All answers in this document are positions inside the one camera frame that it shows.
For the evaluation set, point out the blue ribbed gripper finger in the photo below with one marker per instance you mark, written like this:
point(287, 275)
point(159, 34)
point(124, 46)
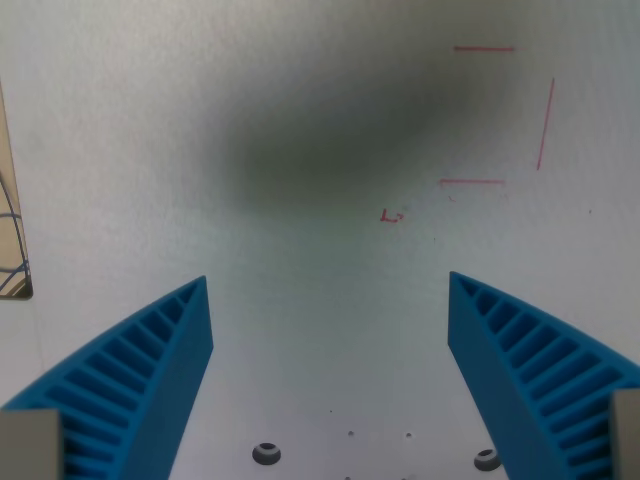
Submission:
point(150, 360)
point(510, 360)

